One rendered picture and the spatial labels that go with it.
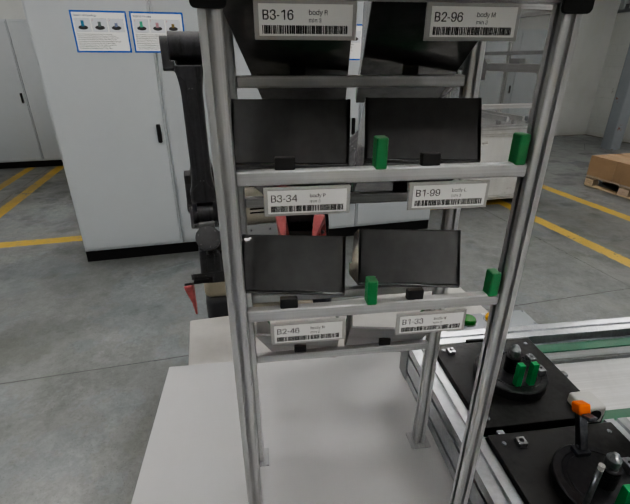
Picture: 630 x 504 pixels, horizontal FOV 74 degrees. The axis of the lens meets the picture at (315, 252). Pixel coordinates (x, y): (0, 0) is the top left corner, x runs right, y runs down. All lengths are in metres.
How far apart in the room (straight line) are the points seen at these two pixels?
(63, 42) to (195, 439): 3.11
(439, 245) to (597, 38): 10.98
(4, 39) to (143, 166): 4.66
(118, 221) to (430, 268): 3.43
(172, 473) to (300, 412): 0.28
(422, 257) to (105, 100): 3.25
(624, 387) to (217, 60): 1.05
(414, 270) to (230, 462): 0.55
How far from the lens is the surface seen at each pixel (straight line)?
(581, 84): 11.39
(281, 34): 0.40
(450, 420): 0.87
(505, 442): 0.85
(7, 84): 8.05
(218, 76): 0.40
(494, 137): 5.16
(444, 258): 0.56
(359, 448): 0.93
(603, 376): 1.19
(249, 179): 0.42
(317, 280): 0.52
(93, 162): 3.72
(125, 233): 3.86
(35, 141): 8.07
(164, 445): 0.98
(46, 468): 2.29
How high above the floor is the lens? 1.57
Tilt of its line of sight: 25 degrees down
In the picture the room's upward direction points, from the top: straight up
